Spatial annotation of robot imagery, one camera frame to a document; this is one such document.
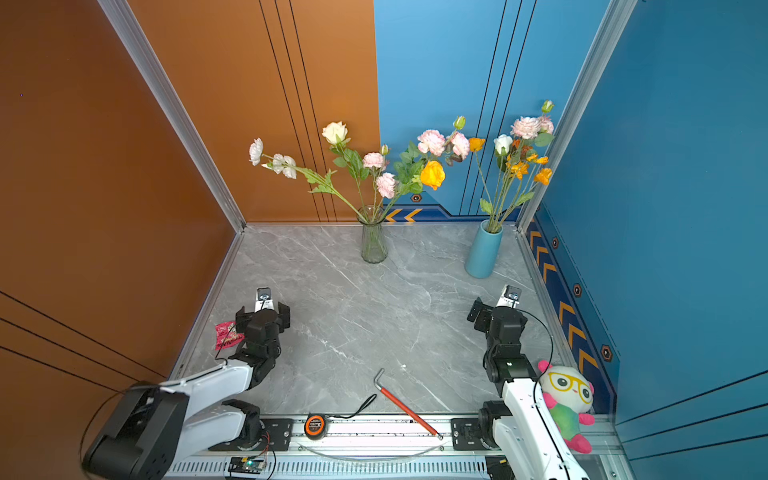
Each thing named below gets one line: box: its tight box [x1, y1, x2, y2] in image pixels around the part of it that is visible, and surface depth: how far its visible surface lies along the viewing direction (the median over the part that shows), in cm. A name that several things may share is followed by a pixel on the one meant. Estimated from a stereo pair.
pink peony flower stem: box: [498, 100, 555, 232], surface depth 83 cm
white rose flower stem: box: [492, 134, 514, 231], surface depth 87 cm
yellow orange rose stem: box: [383, 146, 446, 220], surface depth 82 cm
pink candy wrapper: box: [215, 321, 245, 351], surface depth 91 cm
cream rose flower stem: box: [322, 121, 370, 220], surface depth 91 cm
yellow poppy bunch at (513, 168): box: [469, 137, 529, 232], surface depth 90 cm
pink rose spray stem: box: [392, 115, 471, 217], surface depth 79 cm
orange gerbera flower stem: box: [500, 139, 533, 226], surface depth 83 cm
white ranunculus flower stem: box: [249, 138, 364, 221], surface depth 86 cm
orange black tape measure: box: [304, 414, 326, 441], surface depth 74 cm
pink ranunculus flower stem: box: [362, 144, 397, 220], surface depth 91 cm
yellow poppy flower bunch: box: [493, 154, 553, 232], surface depth 86 cm
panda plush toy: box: [538, 360, 595, 454], surface depth 75 cm
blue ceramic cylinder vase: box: [465, 219, 504, 279], surface depth 96 cm
